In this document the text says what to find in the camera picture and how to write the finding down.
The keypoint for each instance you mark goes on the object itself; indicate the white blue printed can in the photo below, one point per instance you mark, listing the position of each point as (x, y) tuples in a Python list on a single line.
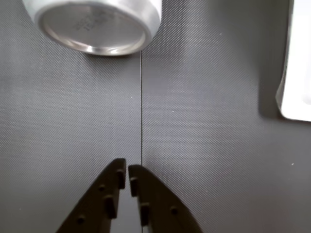
[(97, 24)]

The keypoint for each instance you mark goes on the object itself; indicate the white plastic blister package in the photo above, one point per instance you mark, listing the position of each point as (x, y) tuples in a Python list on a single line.
[(298, 72)]

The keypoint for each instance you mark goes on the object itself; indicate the grey textured mat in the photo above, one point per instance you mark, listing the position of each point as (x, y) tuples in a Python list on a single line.
[(206, 121), (60, 109)]

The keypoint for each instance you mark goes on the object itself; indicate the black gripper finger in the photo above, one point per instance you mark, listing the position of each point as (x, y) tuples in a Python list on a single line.
[(97, 206), (165, 208)]

